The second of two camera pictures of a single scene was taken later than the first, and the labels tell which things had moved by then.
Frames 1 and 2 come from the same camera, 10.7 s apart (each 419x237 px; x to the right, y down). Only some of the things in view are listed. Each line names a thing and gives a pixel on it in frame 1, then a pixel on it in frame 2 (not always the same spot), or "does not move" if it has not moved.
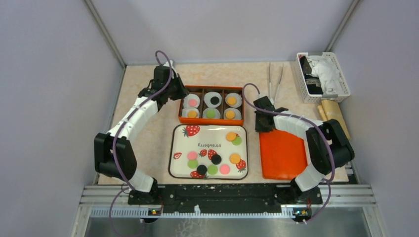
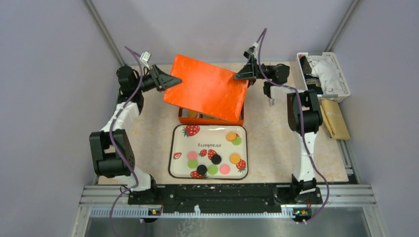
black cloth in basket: [313, 83] does not move
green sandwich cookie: [212, 169] does not move
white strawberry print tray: [208, 151] does not move
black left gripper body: [175, 89] to [149, 81]
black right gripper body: [260, 126] to [255, 71]
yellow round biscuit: [230, 136] does not move
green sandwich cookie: [237, 141] does not move
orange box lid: [283, 154] to [207, 89]
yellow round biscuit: [192, 114] does not move
